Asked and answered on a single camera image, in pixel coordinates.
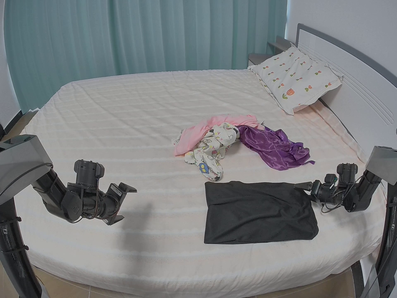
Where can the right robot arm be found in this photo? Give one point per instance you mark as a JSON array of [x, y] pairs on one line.
[[381, 161]]

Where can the white printed pillow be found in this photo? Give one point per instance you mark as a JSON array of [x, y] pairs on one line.
[[297, 76]]

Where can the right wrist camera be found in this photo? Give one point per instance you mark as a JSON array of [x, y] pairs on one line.
[[330, 178]]

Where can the blue-green curtain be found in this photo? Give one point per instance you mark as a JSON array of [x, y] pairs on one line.
[[124, 26]]

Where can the bed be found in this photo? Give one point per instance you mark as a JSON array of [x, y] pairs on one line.
[[124, 119]]

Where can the purple garment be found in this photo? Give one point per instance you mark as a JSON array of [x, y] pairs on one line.
[[269, 151]]

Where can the pink garment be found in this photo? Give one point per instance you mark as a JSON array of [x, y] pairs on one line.
[[201, 130]]

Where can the grey white bedside table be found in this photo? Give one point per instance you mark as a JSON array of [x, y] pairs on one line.
[[257, 58]]

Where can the black garment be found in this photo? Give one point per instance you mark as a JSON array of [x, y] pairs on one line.
[[257, 213]]

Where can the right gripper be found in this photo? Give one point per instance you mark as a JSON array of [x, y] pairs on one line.
[[324, 195]]

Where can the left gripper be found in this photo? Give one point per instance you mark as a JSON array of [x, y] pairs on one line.
[[107, 205]]

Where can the white printed garment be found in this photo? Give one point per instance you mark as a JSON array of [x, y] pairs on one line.
[[211, 158]]

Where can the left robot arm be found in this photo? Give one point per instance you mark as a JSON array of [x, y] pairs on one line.
[[18, 163]]

